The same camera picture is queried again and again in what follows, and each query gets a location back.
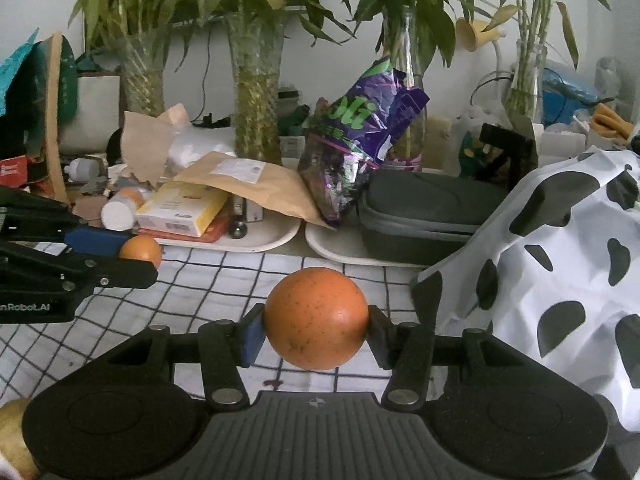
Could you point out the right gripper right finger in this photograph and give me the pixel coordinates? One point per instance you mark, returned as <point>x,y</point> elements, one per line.
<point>410,350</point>

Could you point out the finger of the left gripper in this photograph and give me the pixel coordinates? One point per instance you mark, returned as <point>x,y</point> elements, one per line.
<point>89,240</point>
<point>109,272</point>

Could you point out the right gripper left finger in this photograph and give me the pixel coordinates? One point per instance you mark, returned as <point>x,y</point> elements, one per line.
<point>224,347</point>

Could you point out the small orange tangerine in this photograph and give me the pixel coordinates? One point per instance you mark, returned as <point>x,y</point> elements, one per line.
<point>142,248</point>

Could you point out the large orange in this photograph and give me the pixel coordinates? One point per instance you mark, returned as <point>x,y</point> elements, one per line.
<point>316,319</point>

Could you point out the yellow pear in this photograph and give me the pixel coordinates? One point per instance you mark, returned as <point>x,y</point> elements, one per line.
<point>16,460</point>

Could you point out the white pill bottle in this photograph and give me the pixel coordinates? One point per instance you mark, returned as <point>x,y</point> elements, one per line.
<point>119,212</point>

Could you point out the black white checked cloth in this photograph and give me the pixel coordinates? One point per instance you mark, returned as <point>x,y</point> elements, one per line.
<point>196,286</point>

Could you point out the yellow white medicine box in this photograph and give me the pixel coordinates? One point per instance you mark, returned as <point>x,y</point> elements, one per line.
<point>182,208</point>

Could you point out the crumpled brown paper bag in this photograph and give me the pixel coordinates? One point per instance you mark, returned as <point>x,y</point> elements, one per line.
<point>146,141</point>

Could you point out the black round knob tool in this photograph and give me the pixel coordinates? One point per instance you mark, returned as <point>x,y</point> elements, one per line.
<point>237,227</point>

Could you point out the white oval tray right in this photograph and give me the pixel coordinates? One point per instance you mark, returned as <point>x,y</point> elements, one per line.
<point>344,245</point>

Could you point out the white oval tray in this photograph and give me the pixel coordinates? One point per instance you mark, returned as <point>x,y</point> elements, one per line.
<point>344,245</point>
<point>273,232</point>

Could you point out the white oval tray left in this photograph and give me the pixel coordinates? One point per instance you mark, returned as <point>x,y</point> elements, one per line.
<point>273,232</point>

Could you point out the black zip case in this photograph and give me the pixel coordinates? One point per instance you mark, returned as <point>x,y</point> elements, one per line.
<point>406,217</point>

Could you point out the white plastic bag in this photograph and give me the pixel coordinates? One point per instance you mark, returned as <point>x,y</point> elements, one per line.
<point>190,144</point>

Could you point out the brown paper envelope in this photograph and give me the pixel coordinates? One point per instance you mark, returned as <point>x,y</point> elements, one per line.
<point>268,185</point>

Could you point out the cow pattern cloth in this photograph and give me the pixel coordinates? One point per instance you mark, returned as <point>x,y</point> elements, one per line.
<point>554,272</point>

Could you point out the black small box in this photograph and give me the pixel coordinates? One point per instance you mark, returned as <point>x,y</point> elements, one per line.
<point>506,155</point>

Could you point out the purple snack bag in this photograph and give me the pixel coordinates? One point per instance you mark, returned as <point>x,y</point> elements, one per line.
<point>349,141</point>

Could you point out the glass vase with bamboo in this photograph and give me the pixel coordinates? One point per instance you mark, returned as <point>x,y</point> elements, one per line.
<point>256,50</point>

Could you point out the glass vase right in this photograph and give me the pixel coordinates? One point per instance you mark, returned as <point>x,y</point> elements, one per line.
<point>525,97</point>

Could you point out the tall glass bottle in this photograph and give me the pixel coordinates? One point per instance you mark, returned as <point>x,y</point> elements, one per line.
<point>400,43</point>

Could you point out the wooden curved chair frame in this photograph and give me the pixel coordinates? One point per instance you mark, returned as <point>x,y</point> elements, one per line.
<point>55,172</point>

